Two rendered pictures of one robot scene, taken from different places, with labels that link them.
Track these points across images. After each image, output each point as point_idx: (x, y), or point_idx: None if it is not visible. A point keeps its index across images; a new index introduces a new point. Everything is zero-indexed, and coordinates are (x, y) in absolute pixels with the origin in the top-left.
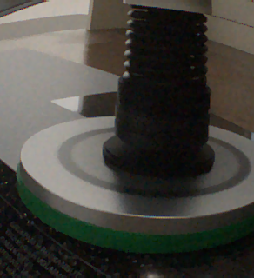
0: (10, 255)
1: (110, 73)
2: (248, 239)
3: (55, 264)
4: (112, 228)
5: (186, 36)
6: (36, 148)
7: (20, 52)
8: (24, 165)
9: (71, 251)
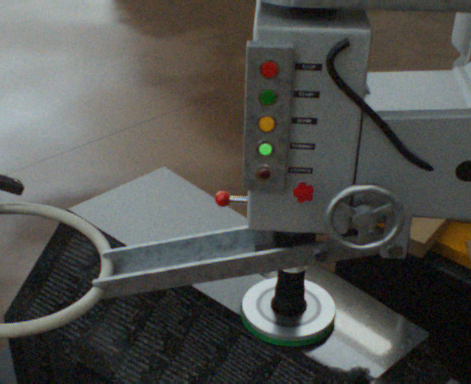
0: (241, 350)
1: (243, 216)
2: (324, 339)
3: (262, 351)
4: (282, 339)
5: (298, 278)
6: (248, 307)
7: (169, 178)
8: (249, 319)
9: (267, 345)
